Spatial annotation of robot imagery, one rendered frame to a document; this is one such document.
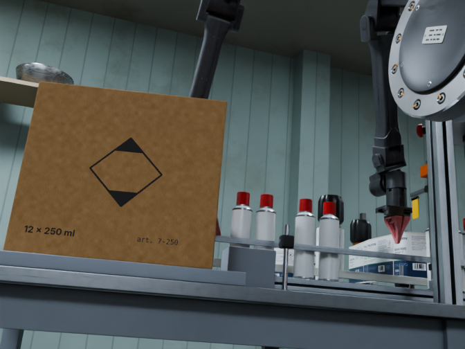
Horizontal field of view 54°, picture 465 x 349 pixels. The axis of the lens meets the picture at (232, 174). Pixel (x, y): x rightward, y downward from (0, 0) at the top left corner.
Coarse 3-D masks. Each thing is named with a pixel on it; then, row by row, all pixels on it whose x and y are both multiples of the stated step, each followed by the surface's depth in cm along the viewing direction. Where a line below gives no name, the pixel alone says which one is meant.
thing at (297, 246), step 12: (216, 240) 109; (228, 240) 109; (240, 240) 110; (252, 240) 110; (264, 240) 111; (324, 252) 113; (336, 252) 113; (348, 252) 114; (360, 252) 114; (372, 252) 115
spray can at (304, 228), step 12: (300, 204) 119; (300, 216) 116; (312, 216) 116; (300, 228) 116; (312, 228) 116; (300, 240) 115; (312, 240) 115; (300, 252) 114; (312, 252) 114; (300, 264) 113; (312, 264) 113; (300, 276) 112; (312, 276) 113
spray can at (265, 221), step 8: (264, 200) 116; (272, 200) 117; (264, 208) 115; (272, 208) 117; (256, 216) 116; (264, 216) 114; (272, 216) 115; (256, 224) 115; (264, 224) 114; (272, 224) 114; (256, 232) 114; (264, 232) 113; (272, 232) 114; (272, 240) 113; (256, 248) 113; (264, 248) 112; (272, 248) 113
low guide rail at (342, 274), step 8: (216, 264) 115; (280, 272) 117; (288, 272) 117; (344, 272) 119; (352, 272) 120; (360, 272) 120; (368, 280) 121; (376, 280) 120; (384, 280) 121; (392, 280) 121; (400, 280) 121; (408, 280) 122; (416, 280) 122; (424, 280) 123
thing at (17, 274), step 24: (72, 288) 79; (96, 288) 62; (120, 288) 62; (144, 288) 63; (168, 288) 63; (192, 288) 64; (216, 288) 64; (240, 288) 65; (264, 288) 66; (384, 312) 70; (408, 312) 68; (432, 312) 69; (456, 312) 69
